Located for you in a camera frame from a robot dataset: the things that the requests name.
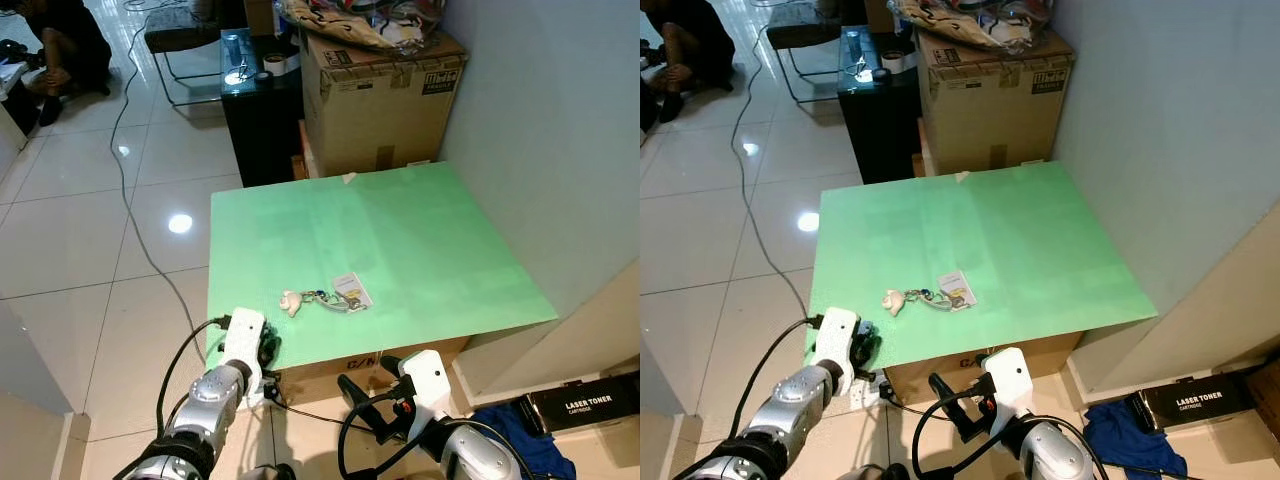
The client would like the grey floor cable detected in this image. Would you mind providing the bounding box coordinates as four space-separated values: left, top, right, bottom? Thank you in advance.
108 0 209 336
730 0 813 321

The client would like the key bunch with bear charm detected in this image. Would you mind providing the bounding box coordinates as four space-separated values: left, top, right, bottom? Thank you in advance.
880 269 977 317
280 271 373 318

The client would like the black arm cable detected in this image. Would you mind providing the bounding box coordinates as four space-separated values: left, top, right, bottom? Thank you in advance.
336 392 521 480
155 315 233 443
910 390 1106 480
738 315 823 443

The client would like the black laser toner box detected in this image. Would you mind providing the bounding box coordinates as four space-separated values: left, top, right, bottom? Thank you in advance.
1135 372 1267 433
525 372 641 433

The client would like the black cabinet with glass top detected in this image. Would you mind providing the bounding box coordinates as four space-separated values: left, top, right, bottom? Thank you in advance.
220 28 306 188
838 25 923 186

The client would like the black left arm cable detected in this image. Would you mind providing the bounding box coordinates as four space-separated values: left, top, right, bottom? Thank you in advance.
155 315 233 443
738 315 823 443

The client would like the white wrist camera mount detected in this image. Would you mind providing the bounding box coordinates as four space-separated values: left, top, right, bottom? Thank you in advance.
222 307 267 406
398 349 449 426
815 307 861 394
983 347 1035 426

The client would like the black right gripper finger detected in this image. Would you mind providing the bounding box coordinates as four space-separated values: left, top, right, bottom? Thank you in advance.
338 374 396 443
928 372 986 443

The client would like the patterned plastic bag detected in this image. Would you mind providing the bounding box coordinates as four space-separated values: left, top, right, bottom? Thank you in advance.
888 0 1056 53
278 0 446 53

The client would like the cardboard box under green board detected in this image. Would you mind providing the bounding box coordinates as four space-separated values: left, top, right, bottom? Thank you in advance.
270 336 471 406
885 333 1086 406

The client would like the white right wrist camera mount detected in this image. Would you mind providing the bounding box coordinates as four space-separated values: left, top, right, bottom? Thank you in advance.
983 347 1035 426
398 349 449 426

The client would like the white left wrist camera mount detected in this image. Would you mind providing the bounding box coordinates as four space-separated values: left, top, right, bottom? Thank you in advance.
222 307 267 406
815 307 861 394

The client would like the green board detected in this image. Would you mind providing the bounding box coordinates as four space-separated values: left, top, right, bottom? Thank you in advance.
805 160 1159 373
205 160 559 373

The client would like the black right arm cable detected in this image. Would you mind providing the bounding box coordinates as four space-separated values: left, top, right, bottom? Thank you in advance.
336 392 521 480
910 390 1106 480

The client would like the seated person in black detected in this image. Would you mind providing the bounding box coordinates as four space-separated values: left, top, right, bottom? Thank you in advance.
0 0 113 127
640 0 736 123

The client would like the blue cloth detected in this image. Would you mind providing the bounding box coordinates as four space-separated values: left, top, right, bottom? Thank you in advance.
1082 400 1189 480
470 402 576 480

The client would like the large brown cardboard box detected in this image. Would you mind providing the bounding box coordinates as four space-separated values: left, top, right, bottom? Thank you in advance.
300 30 469 179
915 28 1076 176

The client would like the black metal frame chair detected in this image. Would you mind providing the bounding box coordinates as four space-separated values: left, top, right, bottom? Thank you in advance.
765 0 851 106
143 5 226 108

